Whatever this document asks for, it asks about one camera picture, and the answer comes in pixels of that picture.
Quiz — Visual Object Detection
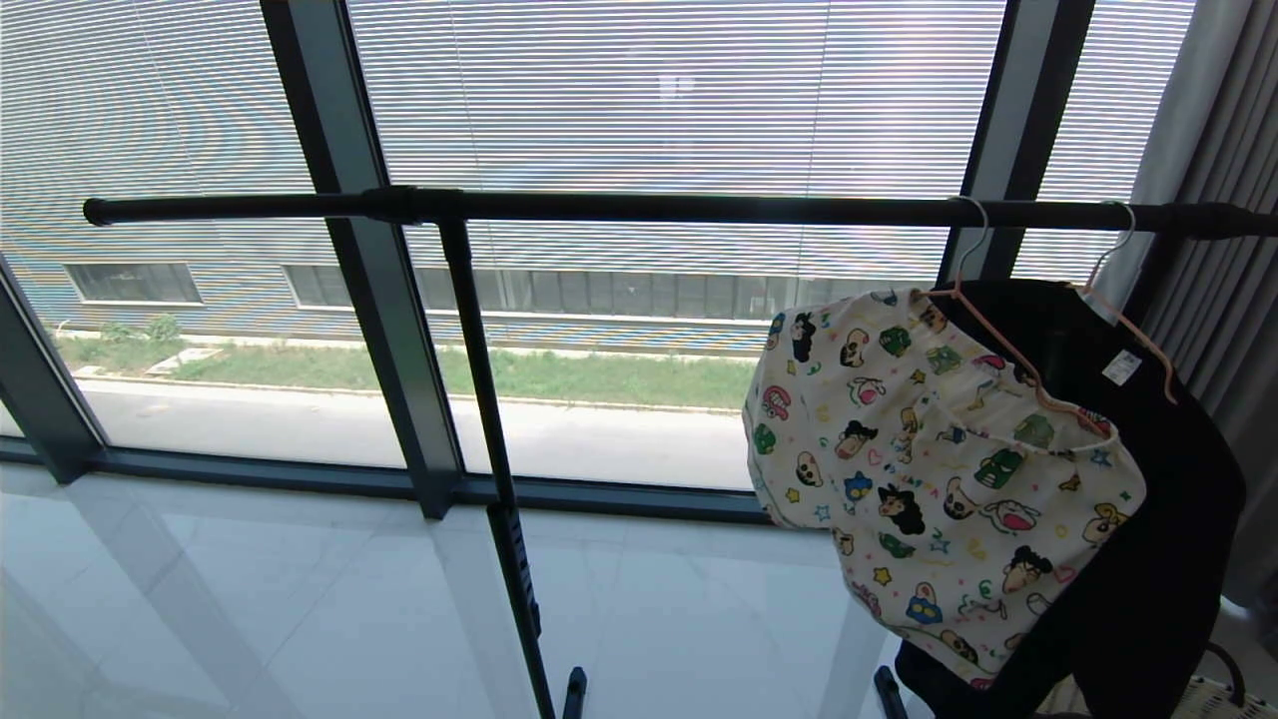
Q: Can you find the cream printed garment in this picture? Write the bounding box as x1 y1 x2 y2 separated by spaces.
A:
741 289 1148 693

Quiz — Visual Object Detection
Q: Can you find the pink clothes hanger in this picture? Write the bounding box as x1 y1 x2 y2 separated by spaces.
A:
911 196 1111 442
1071 201 1182 406

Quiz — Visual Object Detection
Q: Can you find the black garment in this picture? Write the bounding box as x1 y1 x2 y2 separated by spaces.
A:
893 279 1248 719

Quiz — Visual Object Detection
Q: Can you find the black clothes rack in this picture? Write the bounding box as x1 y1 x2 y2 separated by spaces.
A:
82 185 1278 719

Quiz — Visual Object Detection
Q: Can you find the white laundry basket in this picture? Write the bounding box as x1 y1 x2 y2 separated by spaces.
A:
1036 643 1278 719

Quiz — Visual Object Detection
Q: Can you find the window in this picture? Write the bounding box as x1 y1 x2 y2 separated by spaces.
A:
0 0 1199 526

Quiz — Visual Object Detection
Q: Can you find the grey curtain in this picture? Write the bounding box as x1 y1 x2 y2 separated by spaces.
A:
1091 0 1278 612

